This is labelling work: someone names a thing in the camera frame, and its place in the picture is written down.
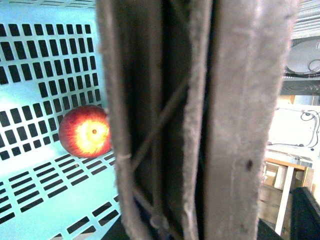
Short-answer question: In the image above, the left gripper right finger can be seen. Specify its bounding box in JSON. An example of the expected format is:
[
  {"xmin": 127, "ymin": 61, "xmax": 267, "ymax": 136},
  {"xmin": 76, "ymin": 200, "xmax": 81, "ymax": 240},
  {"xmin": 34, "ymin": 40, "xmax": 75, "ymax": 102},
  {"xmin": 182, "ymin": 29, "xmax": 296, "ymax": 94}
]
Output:
[{"xmin": 203, "ymin": 0, "xmax": 299, "ymax": 240}]

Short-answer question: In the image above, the light blue plastic basket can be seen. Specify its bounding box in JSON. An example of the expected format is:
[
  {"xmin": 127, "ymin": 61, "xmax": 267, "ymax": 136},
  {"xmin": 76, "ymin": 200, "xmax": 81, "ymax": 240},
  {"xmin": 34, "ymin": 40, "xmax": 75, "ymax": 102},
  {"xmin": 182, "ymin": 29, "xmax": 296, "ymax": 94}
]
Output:
[{"xmin": 0, "ymin": 0, "xmax": 125, "ymax": 240}]

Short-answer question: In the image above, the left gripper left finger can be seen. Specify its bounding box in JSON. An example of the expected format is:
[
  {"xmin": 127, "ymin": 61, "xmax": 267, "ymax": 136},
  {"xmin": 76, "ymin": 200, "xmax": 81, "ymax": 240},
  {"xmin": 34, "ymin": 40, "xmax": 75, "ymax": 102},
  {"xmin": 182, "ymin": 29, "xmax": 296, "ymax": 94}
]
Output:
[{"xmin": 96, "ymin": 0, "xmax": 212, "ymax": 240}]

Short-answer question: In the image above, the wooden frame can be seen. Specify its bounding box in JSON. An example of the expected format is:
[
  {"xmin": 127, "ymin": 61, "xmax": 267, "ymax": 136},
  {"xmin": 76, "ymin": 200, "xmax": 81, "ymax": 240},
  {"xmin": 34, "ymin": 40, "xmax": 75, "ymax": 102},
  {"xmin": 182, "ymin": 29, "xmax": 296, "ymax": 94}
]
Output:
[{"xmin": 258, "ymin": 158, "xmax": 314, "ymax": 238}]

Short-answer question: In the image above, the red yellow apple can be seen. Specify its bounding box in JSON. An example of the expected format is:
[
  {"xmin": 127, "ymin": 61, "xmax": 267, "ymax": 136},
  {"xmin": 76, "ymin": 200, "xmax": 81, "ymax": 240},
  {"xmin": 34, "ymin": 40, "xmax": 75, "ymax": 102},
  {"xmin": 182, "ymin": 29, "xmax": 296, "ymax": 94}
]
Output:
[{"xmin": 58, "ymin": 105, "xmax": 112, "ymax": 158}]

